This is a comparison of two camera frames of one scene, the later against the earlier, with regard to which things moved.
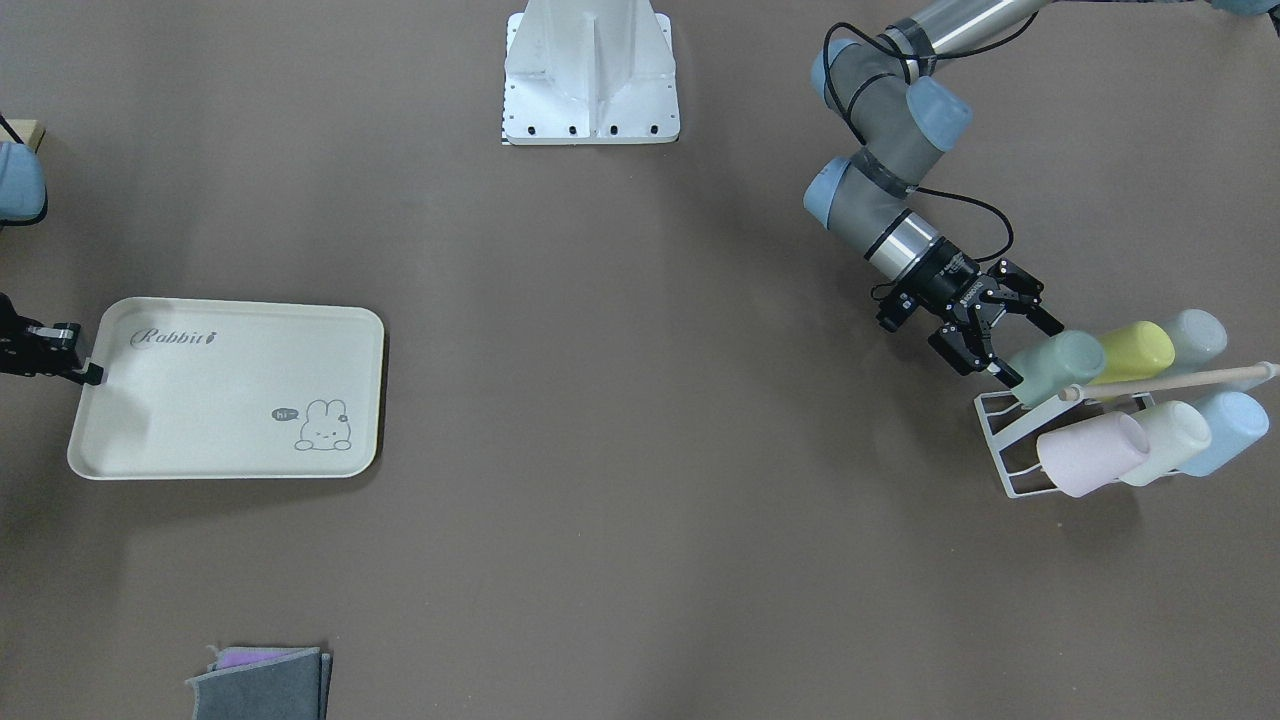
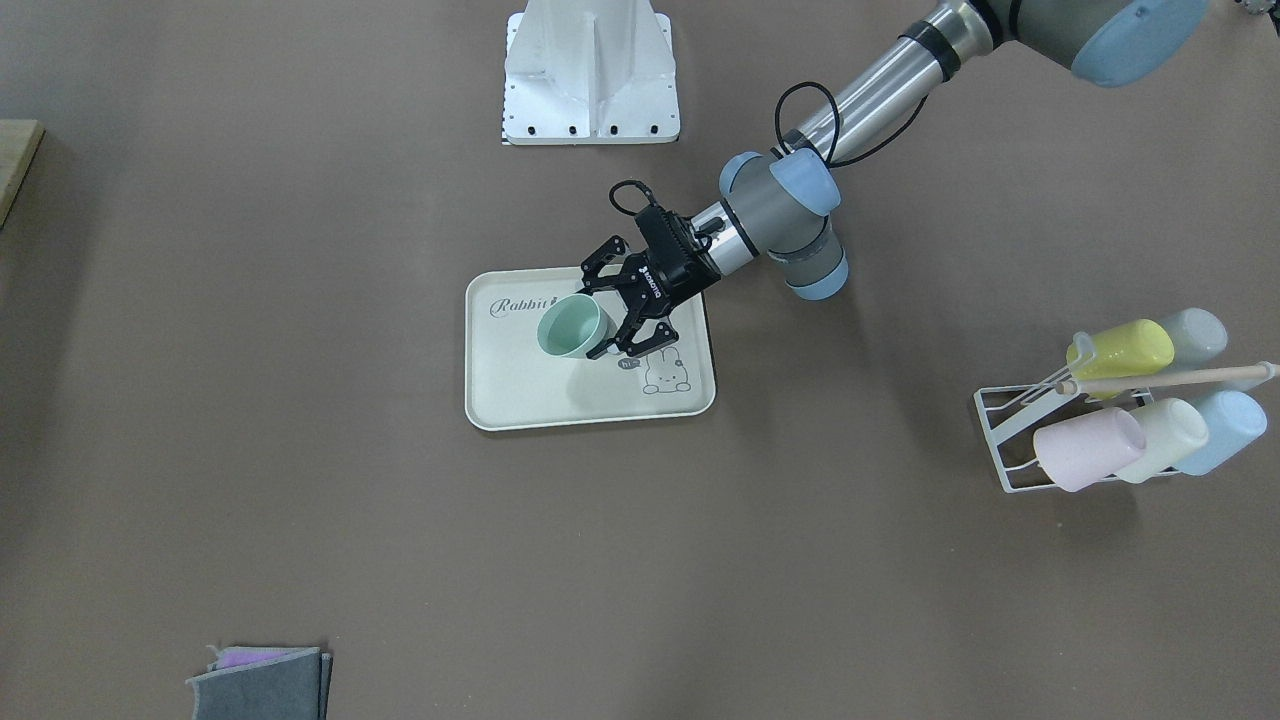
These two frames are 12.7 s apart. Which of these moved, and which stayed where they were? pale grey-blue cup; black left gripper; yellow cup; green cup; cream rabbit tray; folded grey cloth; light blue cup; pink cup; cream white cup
Moved: cream rabbit tray; green cup; black left gripper
Stayed: light blue cup; yellow cup; folded grey cloth; pink cup; cream white cup; pale grey-blue cup
